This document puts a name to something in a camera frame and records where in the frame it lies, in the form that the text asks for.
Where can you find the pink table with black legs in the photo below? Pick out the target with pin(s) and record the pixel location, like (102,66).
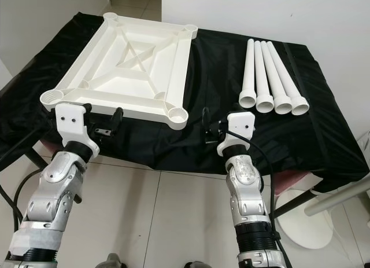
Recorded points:
(295,182)

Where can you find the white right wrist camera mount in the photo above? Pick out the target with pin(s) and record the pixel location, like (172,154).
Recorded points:
(241,124)

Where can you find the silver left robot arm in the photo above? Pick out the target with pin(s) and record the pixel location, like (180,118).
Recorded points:
(55,181)

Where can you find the white plastic table leg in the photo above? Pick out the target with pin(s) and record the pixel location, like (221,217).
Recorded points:
(260,71)
(284,71)
(273,71)
(249,71)

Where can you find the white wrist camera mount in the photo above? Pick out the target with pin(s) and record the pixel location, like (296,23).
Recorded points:
(70,120)
(241,124)

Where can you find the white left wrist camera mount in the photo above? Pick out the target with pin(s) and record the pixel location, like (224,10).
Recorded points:
(70,120)

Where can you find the grey left robot foot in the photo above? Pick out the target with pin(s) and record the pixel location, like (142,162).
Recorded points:
(114,262)

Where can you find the grey robot foot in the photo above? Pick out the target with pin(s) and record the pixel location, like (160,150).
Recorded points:
(199,264)
(114,262)

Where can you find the black table cloth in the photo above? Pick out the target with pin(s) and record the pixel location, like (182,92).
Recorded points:
(217,65)

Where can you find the grey right robot foot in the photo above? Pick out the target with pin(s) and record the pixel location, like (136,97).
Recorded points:
(199,264)

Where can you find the white plastic children table top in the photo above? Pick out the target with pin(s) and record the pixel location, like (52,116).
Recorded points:
(150,77)

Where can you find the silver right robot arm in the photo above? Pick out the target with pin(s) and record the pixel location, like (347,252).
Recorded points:
(243,187)

